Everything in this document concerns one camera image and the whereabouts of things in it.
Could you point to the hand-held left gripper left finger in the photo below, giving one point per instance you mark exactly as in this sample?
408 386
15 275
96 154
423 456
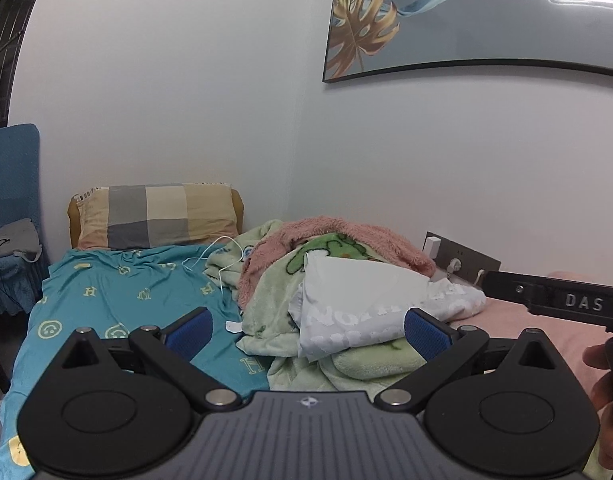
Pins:
189 334

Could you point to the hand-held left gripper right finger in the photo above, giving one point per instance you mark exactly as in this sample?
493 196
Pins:
426 334

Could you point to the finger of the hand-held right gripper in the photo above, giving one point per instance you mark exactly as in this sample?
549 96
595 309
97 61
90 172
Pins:
551 300

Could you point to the white printed t-shirt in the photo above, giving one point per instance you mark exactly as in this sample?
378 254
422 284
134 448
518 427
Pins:
366 285

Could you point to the person's right hand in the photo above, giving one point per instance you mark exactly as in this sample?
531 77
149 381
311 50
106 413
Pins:
611 445

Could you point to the white round plug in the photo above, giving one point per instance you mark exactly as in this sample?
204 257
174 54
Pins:
454 266

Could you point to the white charger block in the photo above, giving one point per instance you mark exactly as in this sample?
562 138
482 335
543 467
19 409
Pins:
432 251

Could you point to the teal printed bed sheet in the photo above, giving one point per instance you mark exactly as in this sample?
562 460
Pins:
111 300

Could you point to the green pink fleece blanket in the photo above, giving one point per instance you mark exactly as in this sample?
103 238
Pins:
276 300

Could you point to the brown pillow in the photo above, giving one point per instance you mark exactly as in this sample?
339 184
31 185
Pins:
74 225

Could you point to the grey cloth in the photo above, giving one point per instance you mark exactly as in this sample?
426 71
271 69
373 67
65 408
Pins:
16 237

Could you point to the blue covered chair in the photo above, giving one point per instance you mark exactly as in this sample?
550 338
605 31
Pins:
11 170

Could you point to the dark window grille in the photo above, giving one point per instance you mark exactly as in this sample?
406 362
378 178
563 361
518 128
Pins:
1 35

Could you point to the grey wall socket panel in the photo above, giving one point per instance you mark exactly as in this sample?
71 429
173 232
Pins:
479 262

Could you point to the leaf print wall picture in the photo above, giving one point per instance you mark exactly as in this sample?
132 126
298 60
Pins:
461 25

